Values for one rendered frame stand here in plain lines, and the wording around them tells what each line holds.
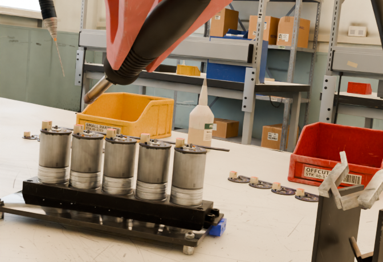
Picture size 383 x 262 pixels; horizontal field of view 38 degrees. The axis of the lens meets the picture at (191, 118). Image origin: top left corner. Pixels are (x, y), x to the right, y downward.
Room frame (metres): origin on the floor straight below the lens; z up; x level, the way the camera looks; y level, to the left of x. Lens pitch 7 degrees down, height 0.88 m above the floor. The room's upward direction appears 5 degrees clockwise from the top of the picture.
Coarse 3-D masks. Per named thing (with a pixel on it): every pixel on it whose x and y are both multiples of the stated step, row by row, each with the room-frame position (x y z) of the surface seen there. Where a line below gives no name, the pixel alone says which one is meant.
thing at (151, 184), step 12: (156, 144) 0.41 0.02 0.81; (144, 156) 0.40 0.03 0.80; (156, 156) 0.40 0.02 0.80; (168, 156) 0.41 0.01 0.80; (144, 168) 0.40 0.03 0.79; (156, 168) 0.40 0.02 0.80; (168, 168) 0.41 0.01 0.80; (144, 180) 0.40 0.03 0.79; (156, 180) 0.40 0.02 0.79; (144, 192) 0.40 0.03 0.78; (156, 192) 0.40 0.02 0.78
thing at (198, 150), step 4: (176, 148) 0.40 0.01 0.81; (180, 148) 0.40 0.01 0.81; (184, 148) 0.40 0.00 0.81; (196, 148) 0.41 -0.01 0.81; (200, 148) 0.41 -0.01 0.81; (204, 148) 0.41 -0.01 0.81; (184, 152) 0.39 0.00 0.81; (188, 152) 0.39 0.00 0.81; (192, 152) 0.39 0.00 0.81; (196, 152) 0.39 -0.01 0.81; (200, 152) 0.40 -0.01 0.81; (204, 152) 0.40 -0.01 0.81
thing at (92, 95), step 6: (102, 78) 0.38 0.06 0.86; (108, 78) 0.36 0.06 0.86; (96, 84) 0.39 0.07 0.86; (102, 84) 0.38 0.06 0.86; (108, 84) 0.38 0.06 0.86; (114, 84) 0.37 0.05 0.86; (90, 90) 0.40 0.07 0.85; (96, 90) 0.39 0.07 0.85; (102, 90) 0.38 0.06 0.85; (84, 96) 0.41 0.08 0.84; (90, 96) 0.40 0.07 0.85; (96, 96) 0.39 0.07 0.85; (90, 102) 0.40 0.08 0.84
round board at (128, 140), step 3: (105, 138) 0.42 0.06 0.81; (108, 138) 0.42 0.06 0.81; (111, 138) 0.41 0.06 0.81; (114, 138) 0.42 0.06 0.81; (126, 138) 0.42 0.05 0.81; (129, 138) 0.43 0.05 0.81; (132, 138) 0.43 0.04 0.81; (108, 141) 0.41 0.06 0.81; (111, 141) 0.41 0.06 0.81; (114, 141) 0.41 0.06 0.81; (117, 141) 0.41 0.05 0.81; (120, 141) 0.41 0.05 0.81; (123, 141) 0.41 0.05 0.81; (126, 141) 0.41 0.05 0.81; (129, 141) 0.41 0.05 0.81; (132, 141) 0.41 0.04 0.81; (135, 141) 0.42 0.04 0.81
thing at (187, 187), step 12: (180, 156) 0.40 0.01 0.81; (192, 156) 0.39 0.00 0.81; (204, 156) 0.40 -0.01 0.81; (180, 168) 0.40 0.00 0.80; (192, 168) 0.39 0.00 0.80; (204, 168) 0.40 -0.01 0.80; (180, 180) 0.40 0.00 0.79; (192, 180) 0.39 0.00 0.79; (180, 192) 0.39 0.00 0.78; (192, 192) 0.39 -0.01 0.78; (180, 204) 0.39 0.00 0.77; (192, 204) 0.39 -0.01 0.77
